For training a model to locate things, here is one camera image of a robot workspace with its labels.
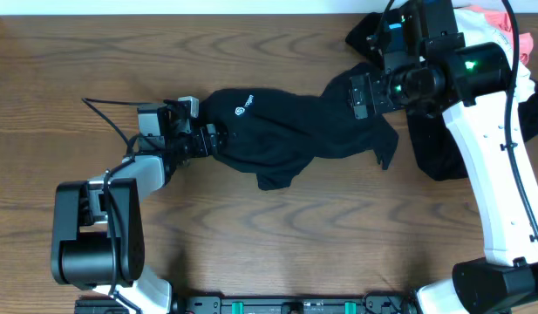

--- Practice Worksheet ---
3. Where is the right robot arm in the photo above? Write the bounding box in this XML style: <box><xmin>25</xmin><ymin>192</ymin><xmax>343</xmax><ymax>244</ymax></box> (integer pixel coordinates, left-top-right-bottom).
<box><xmin>351</xmin><ymin>1</ymin><xmax>538</xmax><ymax>313</ymax></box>

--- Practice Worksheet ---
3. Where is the coral pink shirt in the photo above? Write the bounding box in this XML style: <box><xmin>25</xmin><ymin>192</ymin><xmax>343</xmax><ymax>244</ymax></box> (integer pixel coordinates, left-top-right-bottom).
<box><xmin>464</xmin><ymin>3</ymin><xmax>535</xmax><ymax>65</ymax></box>

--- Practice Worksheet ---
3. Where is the white shirt with green print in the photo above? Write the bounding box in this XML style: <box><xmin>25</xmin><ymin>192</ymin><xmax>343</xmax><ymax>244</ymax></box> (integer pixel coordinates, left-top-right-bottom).
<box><xmin>453</xmin><ymin>8</ymin><xmax>536</xmax><ymax>104</ymax></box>

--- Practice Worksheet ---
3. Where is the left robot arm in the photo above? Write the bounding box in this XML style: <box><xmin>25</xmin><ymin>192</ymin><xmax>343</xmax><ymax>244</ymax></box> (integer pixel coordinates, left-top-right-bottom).
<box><xmin>51</xmin><ymin>124</ymin><xmax>228</xmax><ymax>314</ymax></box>

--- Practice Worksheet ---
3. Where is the black polo shirt with logo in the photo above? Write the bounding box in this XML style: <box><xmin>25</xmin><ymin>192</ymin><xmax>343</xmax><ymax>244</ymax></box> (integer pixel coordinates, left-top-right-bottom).
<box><xmin>200</xmin><ymin>63</ymin><xmax>398</xmax><ymax>190</ymax></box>

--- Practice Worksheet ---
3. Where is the black garment under pile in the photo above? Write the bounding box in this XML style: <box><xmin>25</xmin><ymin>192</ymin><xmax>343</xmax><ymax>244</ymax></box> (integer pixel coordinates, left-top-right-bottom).
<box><xmin>345</xmin><ymin>12</ymin><xmax>538</xmax><ymax>181</ymax></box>

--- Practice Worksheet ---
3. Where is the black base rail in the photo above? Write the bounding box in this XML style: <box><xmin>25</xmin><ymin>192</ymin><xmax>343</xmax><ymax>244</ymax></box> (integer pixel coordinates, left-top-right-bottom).
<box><xmin>74</xmin><ymin>294</ymin><xmax>420</xmax><ymax>314</ymax></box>

